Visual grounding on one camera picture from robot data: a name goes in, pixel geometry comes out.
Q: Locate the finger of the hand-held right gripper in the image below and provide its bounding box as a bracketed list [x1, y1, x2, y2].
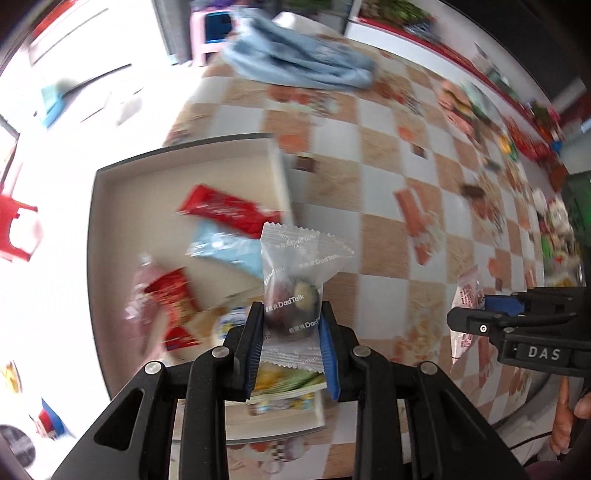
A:
[484, 286, 591, 319]
[446, 307, 578, 344]

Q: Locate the white pink snack packet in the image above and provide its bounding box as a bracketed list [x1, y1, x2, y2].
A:
[450, 265, 485, 367]

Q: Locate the checkered tablecloth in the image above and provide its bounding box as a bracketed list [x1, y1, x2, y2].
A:
[166, 37, 578, 480]

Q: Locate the red plastic stool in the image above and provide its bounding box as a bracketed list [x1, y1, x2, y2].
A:
[0, 182, 40, 264]

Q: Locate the yellow snack packet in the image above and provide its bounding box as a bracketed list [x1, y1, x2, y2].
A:
[194, 302, 326, 411]

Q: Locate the beige tray with grey rim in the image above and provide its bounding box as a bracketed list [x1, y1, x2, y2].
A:
[88, 133, 326, 446]

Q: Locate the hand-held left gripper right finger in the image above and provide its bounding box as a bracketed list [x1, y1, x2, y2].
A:
[318, 301, 532, 480]

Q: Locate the pink plastic stool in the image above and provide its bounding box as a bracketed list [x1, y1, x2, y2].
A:
[189, 10, 236, 65]

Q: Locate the plain red snack packet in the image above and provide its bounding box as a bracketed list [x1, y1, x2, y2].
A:
[176, 185, 282, 238]

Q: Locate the clear packet of dark candies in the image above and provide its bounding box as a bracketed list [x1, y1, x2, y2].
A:
[259, 222, 355, 372]

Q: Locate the dark green crate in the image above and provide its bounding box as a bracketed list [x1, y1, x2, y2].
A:
[566, 173, 591, 241]

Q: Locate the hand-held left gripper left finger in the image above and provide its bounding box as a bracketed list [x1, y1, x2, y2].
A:
[51, 301, 269, 480]

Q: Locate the red patterned snack packet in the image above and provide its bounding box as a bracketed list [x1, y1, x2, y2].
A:
[144, 268, 204, 352]

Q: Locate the row of assorted snacks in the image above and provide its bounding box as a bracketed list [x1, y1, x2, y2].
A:
[434, 41, 583, 287]

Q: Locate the person's right hand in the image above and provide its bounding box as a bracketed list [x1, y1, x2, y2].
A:
[549, 376, 591, 457]

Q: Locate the blue box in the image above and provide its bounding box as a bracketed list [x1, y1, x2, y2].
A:
[41, 85, 71, 129]

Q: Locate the light blue cloth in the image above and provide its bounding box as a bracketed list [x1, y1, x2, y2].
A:
[222, 11, 376, 90]

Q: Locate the light blue snack packet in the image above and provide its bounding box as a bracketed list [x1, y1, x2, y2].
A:
[186, 220, 266, 280]

